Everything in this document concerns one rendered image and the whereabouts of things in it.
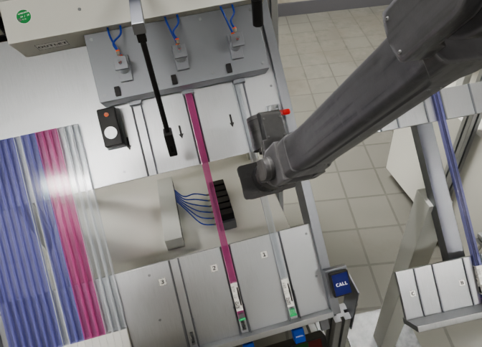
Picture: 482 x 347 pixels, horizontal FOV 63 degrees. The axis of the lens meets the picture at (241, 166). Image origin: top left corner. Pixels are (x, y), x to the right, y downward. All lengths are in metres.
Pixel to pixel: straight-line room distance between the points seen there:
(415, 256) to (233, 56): 0.72
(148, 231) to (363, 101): 0.95
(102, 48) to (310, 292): 0.66
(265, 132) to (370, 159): 1.75
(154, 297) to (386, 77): 0.67
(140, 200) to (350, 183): 1.23
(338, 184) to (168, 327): 1.48
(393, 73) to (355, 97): 0.06
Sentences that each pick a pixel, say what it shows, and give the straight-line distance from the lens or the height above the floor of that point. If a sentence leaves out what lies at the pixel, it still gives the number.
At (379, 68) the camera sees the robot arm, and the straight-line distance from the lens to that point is 0.36.
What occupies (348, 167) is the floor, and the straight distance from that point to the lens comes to 2.28.
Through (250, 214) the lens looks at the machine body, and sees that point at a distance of 1.22.
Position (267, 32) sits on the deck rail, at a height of 1.18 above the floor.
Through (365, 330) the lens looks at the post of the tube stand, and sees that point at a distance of 1.72.
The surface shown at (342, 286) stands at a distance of 0.88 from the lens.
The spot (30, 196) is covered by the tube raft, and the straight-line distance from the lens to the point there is 0.89.
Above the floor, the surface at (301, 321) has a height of 0.73.
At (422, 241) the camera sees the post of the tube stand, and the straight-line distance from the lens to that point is 1.13.
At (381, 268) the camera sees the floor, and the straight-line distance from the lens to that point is 1.88.
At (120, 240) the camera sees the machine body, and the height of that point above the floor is 0.62.
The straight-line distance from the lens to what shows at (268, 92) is 0.87.
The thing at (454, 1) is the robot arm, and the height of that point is 1.45.
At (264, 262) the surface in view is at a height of 0.82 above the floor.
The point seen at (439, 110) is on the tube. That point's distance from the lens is 0.98.
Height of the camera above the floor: 1.54
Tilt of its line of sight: 42 degrees down
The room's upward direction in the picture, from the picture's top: 7 degrees counter-clockwise
